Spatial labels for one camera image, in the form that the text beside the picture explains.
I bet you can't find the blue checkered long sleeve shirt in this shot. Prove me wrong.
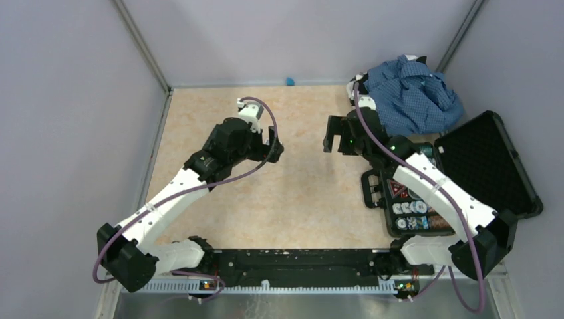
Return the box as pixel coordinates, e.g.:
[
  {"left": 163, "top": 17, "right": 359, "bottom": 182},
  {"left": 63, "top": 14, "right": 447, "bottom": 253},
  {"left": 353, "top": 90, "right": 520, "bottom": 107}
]
[{"left": 364, "top": 54, "right": 464, "bottom": 136}]

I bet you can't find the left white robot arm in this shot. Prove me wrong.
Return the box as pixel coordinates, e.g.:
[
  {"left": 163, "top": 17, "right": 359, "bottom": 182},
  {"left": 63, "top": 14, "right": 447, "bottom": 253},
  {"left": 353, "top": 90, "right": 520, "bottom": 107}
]
[{"left": 92, "top": 96, "right": 283, "bottom": 292}]

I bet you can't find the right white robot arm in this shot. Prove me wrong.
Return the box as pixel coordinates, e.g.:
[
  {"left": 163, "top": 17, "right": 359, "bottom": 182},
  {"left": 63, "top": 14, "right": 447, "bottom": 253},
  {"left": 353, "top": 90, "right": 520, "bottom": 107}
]
[{"left": 323, "top": 96, "right": 517, "bottom": 281}]

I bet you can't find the white plastic laundry basket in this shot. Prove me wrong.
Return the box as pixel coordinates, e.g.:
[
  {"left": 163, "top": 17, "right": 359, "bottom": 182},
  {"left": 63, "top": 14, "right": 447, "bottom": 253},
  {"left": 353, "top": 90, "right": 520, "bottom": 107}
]
[{"left": 345, "top": 72, "right": 368, "bottom": 106}]

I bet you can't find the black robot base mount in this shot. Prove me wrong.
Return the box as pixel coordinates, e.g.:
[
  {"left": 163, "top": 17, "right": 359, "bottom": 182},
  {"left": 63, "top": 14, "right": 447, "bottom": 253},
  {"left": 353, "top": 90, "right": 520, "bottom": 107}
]
[{"left": 192, "top": 249, "right": 435, "bottom": 288}]

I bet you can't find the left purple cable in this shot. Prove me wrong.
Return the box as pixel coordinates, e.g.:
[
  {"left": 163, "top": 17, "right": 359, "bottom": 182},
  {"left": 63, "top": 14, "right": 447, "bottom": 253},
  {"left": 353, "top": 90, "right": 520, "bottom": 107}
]
[{"left": 91, "top": 96, "right": 279, "bottom": 304}]

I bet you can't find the white garment in basket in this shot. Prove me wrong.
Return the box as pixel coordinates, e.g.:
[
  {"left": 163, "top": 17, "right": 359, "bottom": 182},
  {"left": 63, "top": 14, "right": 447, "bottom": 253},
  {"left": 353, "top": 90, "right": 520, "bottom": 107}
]
[{"left": 404, "top": 54, "right": 419, "bottom": 60}]

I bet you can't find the black poker chip case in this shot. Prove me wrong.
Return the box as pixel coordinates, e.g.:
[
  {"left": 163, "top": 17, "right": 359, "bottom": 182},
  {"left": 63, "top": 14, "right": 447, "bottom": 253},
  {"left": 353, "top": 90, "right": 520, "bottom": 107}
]
[{"left": 360, "top": 110, "right": 544, "bottom": 238}]

